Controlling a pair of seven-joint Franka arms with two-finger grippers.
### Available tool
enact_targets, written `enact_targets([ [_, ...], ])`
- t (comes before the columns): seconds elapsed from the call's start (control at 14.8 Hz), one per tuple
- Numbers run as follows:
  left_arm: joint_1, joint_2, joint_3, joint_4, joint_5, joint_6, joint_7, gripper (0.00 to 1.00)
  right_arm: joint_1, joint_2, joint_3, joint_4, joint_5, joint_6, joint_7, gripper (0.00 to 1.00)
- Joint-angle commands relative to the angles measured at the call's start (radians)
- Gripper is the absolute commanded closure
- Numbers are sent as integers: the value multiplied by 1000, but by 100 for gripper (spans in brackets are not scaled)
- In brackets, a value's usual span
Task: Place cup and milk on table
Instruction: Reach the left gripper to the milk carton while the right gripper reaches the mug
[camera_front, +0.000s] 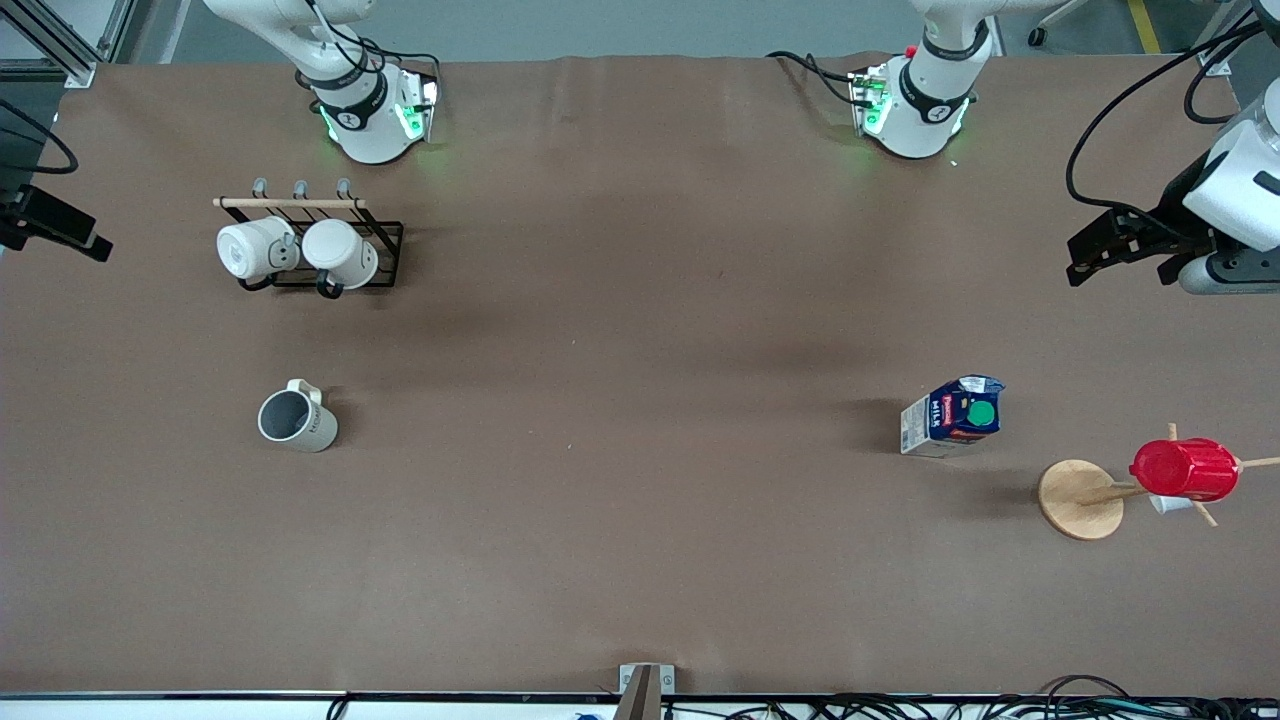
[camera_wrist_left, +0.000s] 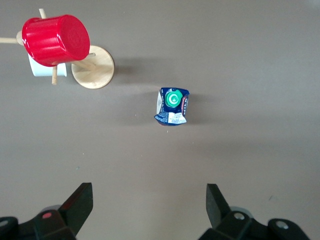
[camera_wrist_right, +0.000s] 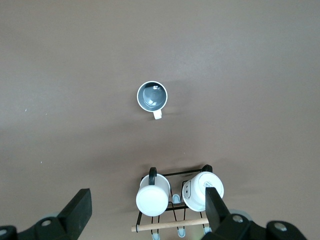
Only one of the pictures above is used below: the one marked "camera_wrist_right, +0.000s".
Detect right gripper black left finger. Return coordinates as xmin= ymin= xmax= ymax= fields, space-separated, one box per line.
xmin=0 ymin=188 xmax=93 ymax=240

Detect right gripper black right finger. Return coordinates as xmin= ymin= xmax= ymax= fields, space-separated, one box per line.
xmin=199 ymin=187 xmax=308 ymax=240

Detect white mug grey inside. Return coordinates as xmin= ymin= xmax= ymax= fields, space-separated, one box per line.
xmin=136 ymin=80 xmax=169 ymax=121

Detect white mug face print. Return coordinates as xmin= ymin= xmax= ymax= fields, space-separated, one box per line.
xmin=181 ymin=164 xmax=225 ymax=213

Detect black wire rack wooden bar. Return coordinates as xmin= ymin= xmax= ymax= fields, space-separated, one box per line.
xmin=131 ymin=168 xmax=213 ymax=240

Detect plain white mug black handle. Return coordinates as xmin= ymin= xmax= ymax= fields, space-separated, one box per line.
xmin=135 ymin=166 xmax=172 ymax=218

